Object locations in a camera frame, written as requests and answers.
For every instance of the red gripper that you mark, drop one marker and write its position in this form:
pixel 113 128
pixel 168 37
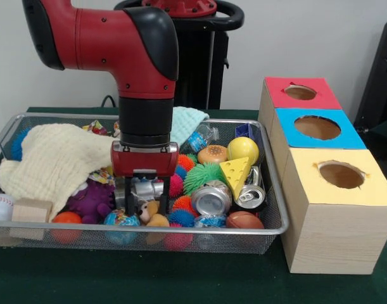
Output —
pixel 144 163

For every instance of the brown plush bear toy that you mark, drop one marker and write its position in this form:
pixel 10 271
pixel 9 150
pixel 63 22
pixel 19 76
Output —
pixel 153 215

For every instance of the light blue waffle cloth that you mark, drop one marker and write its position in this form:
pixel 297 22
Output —
pixel 190 122

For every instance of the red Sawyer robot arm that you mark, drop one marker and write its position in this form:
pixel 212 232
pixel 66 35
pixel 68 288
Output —
pixel 123 47

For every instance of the silver mesh bin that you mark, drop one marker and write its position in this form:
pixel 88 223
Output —
pixel 244 244

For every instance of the wooden box with three holes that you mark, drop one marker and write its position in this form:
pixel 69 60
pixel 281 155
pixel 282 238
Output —
pixel 332 234

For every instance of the globe print ball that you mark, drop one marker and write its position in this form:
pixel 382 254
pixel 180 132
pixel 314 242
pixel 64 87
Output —
pixel 120 219

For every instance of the green spiky ball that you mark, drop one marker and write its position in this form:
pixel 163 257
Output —
pixel 202 175

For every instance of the crushed silver can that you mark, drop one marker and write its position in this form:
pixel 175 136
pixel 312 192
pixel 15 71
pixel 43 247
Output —
pixel 210 199

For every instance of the toy hamburger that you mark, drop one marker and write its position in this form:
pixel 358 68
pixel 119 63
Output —
pixel 212 154

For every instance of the yellow cheese wedge toy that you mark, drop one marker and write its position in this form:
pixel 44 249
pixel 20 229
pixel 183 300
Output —
pixel 234 174

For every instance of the cream waffle cloth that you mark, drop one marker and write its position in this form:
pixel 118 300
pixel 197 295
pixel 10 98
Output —
pixel 60 158

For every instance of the brown toy football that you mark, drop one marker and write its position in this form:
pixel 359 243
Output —
pixel 244 220

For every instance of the yellow ball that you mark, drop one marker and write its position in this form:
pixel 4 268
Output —
pixel 242 150

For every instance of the white baseball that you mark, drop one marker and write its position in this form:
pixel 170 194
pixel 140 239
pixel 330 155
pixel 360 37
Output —
pixel 1 207

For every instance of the black upright panel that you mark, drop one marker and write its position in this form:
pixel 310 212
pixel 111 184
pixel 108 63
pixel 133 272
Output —
pixel 380 79

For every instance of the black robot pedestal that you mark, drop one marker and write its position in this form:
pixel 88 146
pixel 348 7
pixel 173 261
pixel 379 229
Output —
pixel 206 63

